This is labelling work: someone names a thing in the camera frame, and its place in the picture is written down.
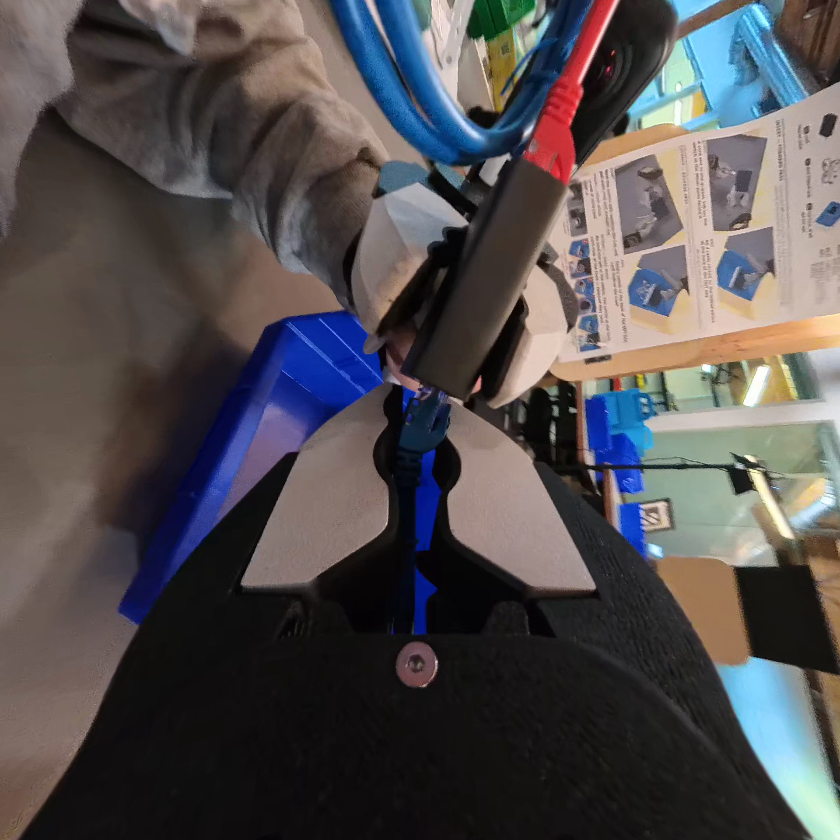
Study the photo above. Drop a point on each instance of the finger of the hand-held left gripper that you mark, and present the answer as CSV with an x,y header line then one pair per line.
x,y
394,262
538,334

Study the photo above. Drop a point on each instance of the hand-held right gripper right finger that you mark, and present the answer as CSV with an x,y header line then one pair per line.
x,y
512,518

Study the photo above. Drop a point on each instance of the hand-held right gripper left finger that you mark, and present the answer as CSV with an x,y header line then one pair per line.
x,y
328,505

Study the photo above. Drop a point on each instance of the black network adapter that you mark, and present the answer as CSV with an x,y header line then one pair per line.
x,y
485,282

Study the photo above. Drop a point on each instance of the blue plastic bin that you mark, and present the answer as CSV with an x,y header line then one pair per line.
x,y
262,426

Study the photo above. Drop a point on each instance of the person's left hand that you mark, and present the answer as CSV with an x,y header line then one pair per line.
x,y
401,358

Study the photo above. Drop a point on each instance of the row of blue storage bins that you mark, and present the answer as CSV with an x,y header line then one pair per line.
x,y
613,459

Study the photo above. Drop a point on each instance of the framed black-white marker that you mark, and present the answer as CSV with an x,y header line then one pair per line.
x,y
656,516

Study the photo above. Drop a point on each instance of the green plastic box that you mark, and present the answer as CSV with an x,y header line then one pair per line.
x,y
499,16

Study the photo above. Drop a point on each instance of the instruction sheet on board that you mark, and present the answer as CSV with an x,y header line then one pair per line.
x,y
722,229

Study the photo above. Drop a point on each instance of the cardboard panel with black sheet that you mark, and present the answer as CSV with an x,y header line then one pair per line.
x,y
702,604

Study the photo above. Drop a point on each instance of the black boom lamp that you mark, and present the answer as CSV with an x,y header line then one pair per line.
x,y
743,479

